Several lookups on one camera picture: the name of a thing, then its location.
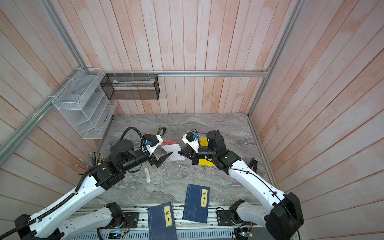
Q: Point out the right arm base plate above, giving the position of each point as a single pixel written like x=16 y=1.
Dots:
x=234 y=217

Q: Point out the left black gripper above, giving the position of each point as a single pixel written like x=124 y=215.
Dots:
x=153 y=160

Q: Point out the blue book on rail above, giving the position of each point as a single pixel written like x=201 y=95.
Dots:
x=162 y=222

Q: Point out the black mesh basket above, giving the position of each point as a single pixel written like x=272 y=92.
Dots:
x=131 y=87

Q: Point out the red white letter card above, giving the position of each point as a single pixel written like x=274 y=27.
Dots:
x=173 y=148

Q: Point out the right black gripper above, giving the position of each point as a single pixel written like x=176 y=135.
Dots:
x=193 y=156

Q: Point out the yellow envelope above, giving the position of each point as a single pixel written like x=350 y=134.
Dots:
x=205 y=160

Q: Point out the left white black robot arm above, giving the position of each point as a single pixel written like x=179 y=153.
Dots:
x=54 y=223

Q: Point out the white wire mesh shelf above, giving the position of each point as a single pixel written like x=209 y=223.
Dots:
x=84 y=104

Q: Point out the aluminium frame rail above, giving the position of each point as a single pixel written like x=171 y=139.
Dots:
x=166 y=74

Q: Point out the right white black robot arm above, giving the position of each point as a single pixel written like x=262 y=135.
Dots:
x=281 y=214

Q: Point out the pen holder with pencils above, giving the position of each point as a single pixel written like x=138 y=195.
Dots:
x=94 y=159

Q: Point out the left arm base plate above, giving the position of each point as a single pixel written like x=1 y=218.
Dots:
x=127 y=220

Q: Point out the blue book on table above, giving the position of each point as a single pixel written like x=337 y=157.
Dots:
x=196 y=204

